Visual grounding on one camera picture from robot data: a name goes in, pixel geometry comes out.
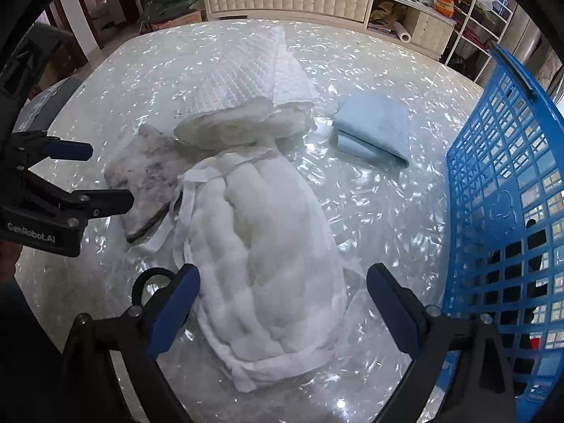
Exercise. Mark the fluffy white folded towel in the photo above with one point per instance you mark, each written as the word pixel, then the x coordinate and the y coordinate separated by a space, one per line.
pixel 272 290

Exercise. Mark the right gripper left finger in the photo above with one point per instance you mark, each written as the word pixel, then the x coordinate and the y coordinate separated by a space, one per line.
pixel 168 308

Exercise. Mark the white metal shelf rack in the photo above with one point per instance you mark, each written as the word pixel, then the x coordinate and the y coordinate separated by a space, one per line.
pixel 478 23

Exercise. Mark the cardboard box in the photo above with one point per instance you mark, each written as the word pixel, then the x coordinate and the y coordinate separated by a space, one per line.
pixel 193 16

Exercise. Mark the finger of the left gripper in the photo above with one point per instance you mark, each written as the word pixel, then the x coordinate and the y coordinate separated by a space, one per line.
pixel 68 150

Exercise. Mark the orange jug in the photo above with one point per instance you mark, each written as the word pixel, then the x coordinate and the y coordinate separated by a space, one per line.
pixel 444 7

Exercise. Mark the grey patterned stool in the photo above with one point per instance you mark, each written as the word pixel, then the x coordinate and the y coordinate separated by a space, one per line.
pixel 39 113

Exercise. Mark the light blue folded cloth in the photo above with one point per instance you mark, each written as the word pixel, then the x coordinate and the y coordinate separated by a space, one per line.
pixel 373 127

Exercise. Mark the white quilted cloth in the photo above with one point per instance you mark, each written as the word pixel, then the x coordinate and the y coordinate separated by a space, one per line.
pixel 258 68

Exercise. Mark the cream TV cabinet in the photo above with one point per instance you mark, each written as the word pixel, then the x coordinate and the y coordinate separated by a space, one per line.
pixel 429 30

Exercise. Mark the white paper roll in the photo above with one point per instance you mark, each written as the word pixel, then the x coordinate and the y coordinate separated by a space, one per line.
pixel 401 32

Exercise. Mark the blue plastic basket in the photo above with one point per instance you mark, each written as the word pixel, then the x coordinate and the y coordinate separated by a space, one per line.
pixel 505 166

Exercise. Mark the grey dirty cloth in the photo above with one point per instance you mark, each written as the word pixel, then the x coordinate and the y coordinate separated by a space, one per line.
pixel 148 166

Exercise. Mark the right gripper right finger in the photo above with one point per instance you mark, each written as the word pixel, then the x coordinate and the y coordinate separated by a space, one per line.
pixel 402 312

